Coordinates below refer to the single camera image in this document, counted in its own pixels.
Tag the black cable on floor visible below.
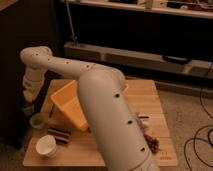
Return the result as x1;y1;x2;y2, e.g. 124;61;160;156
183;62;213;169

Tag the black object on shelf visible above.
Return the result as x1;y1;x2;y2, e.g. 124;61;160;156
162;55;192;65

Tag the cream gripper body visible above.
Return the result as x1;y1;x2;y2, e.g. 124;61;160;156
23;89;37;105

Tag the yellow plastic bin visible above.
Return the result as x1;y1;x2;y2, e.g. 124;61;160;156
51;79;131;133

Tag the brown grape bunch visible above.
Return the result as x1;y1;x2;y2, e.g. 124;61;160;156
144;134;159;154

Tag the white cup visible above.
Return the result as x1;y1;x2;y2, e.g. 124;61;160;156
35;135;57;157

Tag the metal pole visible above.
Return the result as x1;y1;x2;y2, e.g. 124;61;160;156
65;0;77;44

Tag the green plastic cup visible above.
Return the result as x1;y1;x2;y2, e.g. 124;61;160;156
29;113;46;130

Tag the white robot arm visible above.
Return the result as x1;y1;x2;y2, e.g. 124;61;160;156
20;46;160;171

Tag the metal cup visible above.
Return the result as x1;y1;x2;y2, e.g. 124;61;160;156
21;104;34;116

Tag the striped dark block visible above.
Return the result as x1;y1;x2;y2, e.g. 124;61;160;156
47;128;70;144

